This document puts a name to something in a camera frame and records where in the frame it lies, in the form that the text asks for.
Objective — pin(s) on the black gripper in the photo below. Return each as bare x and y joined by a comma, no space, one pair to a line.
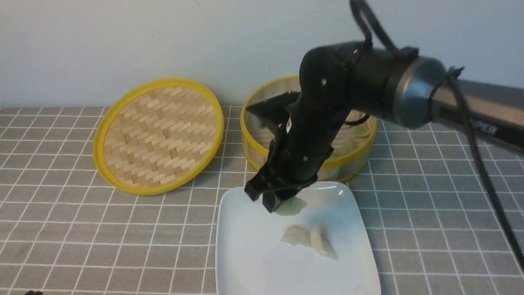
299,148

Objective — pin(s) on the pale green dumpling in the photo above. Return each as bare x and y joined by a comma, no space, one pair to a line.
291,207

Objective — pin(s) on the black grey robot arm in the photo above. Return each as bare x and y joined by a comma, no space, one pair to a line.
337,79

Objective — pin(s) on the white square plate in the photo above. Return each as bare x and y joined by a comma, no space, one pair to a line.
252,259

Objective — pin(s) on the bamboo steamer basket yellow rim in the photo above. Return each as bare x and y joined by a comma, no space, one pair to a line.
255,141

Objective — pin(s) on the bamboo steamer lid yellow rim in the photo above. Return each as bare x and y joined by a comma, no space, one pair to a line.
159,136

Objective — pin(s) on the grey checked tablecloth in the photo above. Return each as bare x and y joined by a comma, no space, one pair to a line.
65,231

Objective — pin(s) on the dark object bottom left corner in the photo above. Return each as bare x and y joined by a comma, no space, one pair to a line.
33,292

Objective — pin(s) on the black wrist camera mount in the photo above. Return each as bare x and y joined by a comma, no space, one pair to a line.
273,111

